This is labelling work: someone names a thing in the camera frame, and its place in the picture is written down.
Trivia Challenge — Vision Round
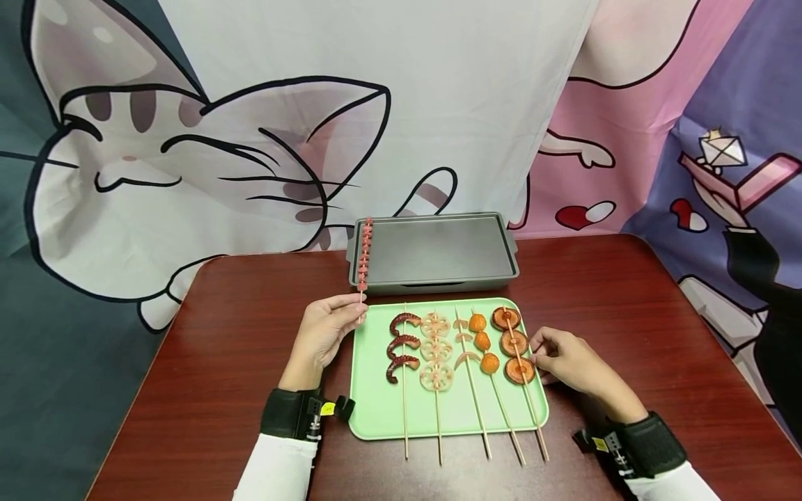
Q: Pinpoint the orange ball skewer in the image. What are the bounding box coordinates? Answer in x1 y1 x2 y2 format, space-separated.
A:
467 308 528 466

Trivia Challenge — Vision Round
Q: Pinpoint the person's left forearm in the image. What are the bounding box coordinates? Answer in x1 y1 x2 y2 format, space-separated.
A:
232 432 320 501

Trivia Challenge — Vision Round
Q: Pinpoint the pale crescent piece skewer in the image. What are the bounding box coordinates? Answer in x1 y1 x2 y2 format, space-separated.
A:
451 305 494 461

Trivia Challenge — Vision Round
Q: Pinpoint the pink sausage skewer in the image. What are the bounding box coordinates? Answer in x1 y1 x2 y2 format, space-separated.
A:
356 217 376 325

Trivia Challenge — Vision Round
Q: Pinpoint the lotus root slice skewer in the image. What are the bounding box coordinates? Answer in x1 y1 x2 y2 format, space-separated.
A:
419 305 454 466

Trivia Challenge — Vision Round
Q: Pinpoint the grey rectangular griddle pan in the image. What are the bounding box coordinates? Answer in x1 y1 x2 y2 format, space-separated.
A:
346 212 520 296

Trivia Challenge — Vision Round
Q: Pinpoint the black wrist band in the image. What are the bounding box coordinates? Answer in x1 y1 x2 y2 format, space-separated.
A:
259 388 357 443
572 411 689 480

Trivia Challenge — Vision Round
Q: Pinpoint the dark red octopus tentacle skewer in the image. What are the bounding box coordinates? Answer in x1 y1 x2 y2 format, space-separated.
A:
385 303 423 461

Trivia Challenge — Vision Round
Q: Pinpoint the person's right hand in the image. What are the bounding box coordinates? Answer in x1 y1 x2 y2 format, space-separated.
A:
528 326 650 424

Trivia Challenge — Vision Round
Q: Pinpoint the person's left hand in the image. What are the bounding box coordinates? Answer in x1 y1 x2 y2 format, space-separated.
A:
278 293 370 392

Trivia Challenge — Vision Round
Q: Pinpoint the brown round slice skewer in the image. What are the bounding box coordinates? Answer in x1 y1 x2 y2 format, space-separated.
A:
490 305 551 463

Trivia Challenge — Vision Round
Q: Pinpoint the light green plastic tray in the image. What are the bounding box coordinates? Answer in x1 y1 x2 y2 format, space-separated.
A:
348 298 551 441

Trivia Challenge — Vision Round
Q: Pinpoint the person's right forearm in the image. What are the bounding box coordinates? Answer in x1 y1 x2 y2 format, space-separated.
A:
622 460 723 501

